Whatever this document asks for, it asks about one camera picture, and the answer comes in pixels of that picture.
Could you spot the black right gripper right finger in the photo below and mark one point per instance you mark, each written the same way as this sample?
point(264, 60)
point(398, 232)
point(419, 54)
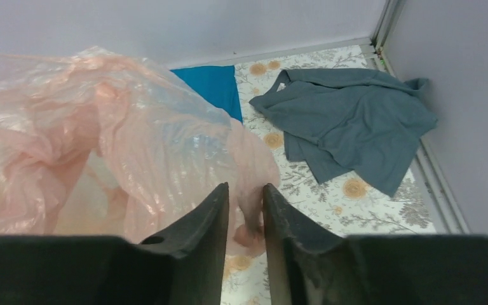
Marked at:
point(308, 264)

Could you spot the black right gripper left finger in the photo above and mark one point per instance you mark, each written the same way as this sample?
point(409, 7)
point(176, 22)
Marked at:
point(181, 264)

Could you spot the pink plastic trash bag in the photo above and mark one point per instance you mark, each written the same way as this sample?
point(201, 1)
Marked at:
point(101, 143)

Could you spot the floral patterned table mat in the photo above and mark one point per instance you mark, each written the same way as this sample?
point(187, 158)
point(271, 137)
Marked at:
point(346, 204)

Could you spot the grey crumpled shirt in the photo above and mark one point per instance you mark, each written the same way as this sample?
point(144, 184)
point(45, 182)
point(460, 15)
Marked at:
point(343, 120)

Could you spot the blue folded cloth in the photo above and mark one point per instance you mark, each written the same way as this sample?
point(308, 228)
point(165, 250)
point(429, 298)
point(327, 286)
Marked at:
point(216, 84)

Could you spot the aluminium frame profile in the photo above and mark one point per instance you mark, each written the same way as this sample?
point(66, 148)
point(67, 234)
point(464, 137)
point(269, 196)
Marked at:
point(437, 194)

